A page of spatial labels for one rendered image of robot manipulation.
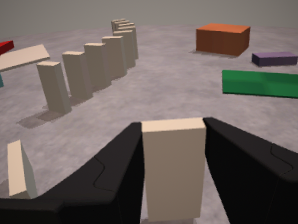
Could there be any purple rectangular block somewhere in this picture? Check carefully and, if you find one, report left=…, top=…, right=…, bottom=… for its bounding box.
left=251, top=51, right=298, bottom=67

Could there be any green flat slab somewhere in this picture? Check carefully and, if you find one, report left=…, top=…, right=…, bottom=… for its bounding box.
left=222, top=71, right=298, bottom=99

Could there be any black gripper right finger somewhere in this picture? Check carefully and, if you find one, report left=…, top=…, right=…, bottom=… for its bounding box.
left=202, top=116, right=298, bottom=224

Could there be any orange cube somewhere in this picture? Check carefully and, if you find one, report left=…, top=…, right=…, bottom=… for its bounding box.
left=196, top=23, right=250, bottom=56

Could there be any beige flat board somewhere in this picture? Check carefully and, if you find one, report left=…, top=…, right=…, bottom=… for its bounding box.
left=0, top=44, right=51, bottom=72

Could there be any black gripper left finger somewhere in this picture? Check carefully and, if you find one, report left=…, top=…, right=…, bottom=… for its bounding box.
left=0, top=121, right=145, bottom=224

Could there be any red rectangular block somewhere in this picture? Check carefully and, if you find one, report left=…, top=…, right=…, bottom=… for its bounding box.
left=0, top=40, right=15, bottom=56

